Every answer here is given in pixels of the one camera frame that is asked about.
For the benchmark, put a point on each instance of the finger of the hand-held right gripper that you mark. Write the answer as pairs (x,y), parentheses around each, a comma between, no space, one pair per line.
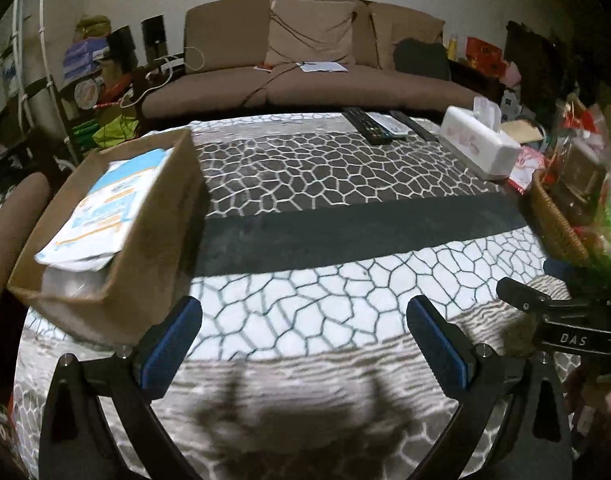
(565,270)
(523,295)

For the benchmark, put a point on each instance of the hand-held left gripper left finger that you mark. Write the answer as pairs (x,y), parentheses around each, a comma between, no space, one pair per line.
(170,347)

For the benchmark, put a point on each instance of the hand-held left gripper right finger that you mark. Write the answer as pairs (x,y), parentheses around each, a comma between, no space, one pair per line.
(438,352)

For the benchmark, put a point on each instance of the brown cardboard box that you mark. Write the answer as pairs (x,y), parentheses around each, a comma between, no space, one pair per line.
(150,260)

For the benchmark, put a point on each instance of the blue and yellow printed packet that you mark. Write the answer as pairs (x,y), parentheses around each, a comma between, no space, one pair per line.
(105,210)

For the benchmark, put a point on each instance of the wicker basket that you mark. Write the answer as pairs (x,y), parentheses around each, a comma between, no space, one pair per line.
(558,220)

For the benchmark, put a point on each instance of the red and white packet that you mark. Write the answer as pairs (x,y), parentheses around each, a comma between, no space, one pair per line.
(528,170)

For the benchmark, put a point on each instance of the grey white patterned blanket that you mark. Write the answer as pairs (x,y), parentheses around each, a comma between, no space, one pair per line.
(310,310)

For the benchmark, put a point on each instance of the brown envelope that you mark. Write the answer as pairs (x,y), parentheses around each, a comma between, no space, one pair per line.
(523,131)

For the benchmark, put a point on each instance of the white tissue box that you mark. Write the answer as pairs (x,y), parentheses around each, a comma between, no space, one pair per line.
(480,145)

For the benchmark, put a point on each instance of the slim black remote control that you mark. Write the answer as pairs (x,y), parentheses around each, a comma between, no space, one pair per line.
(415,127)

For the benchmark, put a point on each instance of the brown armchair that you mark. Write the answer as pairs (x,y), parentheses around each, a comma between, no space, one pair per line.
(15,220)

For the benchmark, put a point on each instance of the white remote control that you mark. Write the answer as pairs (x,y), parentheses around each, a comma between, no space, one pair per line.
(390,127)

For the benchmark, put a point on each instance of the green bag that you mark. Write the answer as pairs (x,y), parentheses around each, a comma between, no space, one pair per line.
(115,132)

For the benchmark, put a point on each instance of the red gift boxes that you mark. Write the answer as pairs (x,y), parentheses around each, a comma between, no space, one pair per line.
(483,50)

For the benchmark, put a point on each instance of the yellow bottle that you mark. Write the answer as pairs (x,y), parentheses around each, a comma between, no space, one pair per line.
(453,46)

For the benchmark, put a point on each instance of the dark green cushion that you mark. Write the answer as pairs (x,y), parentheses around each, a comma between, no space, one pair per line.
(423,60)

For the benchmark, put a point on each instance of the round tin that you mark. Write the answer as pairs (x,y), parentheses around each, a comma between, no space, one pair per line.
(88,95)

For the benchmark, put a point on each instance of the brown sofa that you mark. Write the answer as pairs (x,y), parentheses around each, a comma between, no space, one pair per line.
(335,90)

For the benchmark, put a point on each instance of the white power strip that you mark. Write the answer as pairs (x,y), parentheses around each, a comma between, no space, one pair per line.
(171,65)

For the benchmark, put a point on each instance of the small beige sofa cushion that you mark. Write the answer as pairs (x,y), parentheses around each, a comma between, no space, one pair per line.
(405,22)

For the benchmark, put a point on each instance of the stack of purple packets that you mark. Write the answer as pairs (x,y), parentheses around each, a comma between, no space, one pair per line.
(85,60)

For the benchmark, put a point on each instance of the white paper sheet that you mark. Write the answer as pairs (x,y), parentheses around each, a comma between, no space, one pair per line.
(325,67)

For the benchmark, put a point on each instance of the wide black speaker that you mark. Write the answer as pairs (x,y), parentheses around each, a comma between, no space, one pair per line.
(121,47)

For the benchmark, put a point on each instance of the tall black speaker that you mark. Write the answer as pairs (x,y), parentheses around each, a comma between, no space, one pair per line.
(154,35)

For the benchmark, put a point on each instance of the white pole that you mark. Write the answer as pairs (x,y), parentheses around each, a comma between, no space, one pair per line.
(27,50)

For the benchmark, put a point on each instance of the large beige sofa cushion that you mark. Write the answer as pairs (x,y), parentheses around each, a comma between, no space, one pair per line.
(310,30)

